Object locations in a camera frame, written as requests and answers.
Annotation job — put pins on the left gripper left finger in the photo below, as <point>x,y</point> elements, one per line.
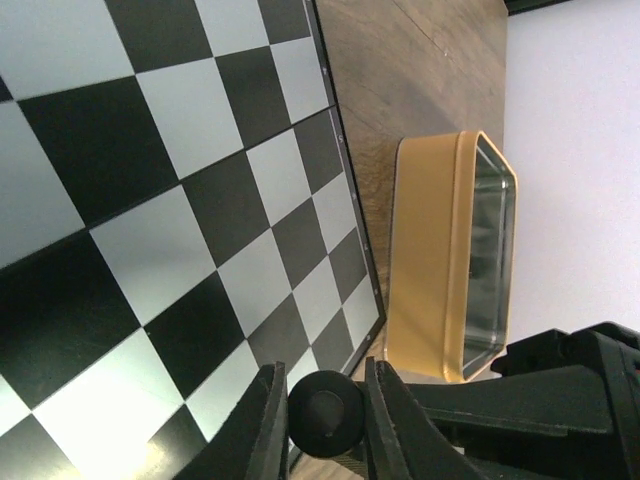
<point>253,441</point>

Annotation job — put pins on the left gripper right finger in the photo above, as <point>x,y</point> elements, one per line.
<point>401,442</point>

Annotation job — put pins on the black pawn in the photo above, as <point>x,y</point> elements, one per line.
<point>326,414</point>

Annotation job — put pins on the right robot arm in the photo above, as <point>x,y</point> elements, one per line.
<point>564,405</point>

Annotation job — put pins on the gold metal tin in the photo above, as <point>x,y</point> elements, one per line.
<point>451,255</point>

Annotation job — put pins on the black and white chessboard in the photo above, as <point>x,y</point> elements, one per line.
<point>178,208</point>

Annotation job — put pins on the black aluminium frame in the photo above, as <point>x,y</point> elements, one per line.
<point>570,9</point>

